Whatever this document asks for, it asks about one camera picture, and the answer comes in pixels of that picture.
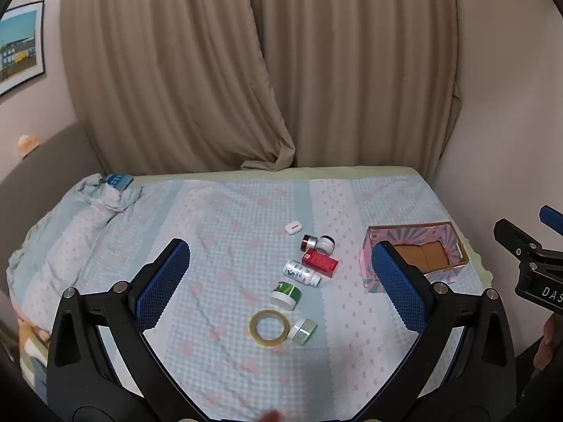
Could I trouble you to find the multicoloured cloth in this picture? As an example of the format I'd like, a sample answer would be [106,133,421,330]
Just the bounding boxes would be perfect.
[17,316,50,390]

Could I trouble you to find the grey headboard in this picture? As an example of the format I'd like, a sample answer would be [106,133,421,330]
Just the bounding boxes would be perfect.
[0,119,106,300]

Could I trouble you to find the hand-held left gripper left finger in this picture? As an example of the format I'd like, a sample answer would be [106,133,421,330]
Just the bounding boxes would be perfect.
[46,238,207,422]

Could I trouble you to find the pink patterned cardboard box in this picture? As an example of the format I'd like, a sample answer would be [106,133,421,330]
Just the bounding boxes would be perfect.
[360,221,470,295]

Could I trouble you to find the light blue bundled quilt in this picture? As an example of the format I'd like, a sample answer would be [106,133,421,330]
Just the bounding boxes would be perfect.
[6,173,144,330]

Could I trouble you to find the blue packet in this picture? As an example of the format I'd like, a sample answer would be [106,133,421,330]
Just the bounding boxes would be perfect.
[106,173,134,191]

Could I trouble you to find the clear tape roll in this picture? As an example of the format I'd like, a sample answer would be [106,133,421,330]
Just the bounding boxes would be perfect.
[249,310,291,346]

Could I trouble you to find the beige curtain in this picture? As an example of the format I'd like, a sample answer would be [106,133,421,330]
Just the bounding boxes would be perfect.
[248,0,461,170]
[59,0,295,175]

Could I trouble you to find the white plastic bottle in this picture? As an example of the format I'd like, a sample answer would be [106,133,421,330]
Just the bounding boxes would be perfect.
[284,259,323,288]

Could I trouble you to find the green and white jar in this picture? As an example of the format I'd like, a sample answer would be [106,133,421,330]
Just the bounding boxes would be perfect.
[270,281,302,311]

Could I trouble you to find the red rectangular box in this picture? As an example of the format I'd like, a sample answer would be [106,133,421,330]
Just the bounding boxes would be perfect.
[301,248,339,279]

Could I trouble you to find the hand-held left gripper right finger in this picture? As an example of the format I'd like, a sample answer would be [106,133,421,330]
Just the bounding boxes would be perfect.
[352,241,518,422]

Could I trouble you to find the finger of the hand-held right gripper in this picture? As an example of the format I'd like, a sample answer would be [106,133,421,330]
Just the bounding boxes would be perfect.
[539,205,563,230]
[494,218,543,261]

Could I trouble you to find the small orange object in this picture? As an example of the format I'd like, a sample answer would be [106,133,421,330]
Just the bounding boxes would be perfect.
[17,134,40,157]

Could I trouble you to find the framed wall poster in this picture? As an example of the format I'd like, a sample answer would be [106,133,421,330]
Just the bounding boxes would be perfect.
[0,0,46,97]

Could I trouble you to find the person's right hand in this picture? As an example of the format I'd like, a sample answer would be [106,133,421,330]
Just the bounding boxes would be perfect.
[534,315,563,370]

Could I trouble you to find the small white green box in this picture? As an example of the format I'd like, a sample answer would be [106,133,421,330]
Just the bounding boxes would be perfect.
[289,319,318,346]

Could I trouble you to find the blue checked printed bed sheet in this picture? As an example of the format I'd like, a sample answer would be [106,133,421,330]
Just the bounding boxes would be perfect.
[6,167,493,422]

